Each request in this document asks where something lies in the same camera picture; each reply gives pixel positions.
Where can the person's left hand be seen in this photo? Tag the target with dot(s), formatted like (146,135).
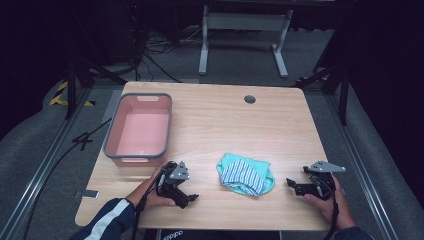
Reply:
(146,195)

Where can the teal striped cloth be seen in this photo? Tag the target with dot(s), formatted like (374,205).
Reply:
(245,175)

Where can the pink basin with grey rim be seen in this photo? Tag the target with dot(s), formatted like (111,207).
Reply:
(141,133)

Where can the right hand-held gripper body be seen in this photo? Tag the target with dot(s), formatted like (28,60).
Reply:
(320,188)

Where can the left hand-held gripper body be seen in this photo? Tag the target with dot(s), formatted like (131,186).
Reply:
(174,180)

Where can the black tripod stand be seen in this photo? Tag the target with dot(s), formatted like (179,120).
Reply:
(71,86)
(343,86)

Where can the aluminium floor rail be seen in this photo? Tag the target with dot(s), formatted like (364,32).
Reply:
(36,176)
(363,173)

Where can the grey tape piece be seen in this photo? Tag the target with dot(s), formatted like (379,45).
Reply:
(87,194)

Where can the grey metal desk frame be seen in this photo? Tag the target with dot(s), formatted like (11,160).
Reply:
(245,21)

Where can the person's right hand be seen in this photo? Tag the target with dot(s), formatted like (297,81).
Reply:
(338,210)

